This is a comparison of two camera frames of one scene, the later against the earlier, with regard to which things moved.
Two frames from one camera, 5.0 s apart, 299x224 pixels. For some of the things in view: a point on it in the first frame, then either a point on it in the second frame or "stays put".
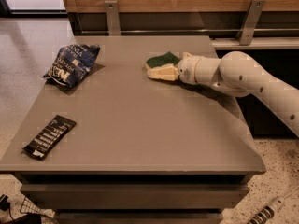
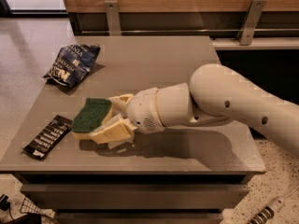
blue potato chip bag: [72, 63] stays put
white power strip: [266, 214] stays put
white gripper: [186, 68] to [142, 111]
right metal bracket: [245, 35] stays put
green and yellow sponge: [167, 58] to [93, 115]
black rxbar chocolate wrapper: [49, 137] stays put
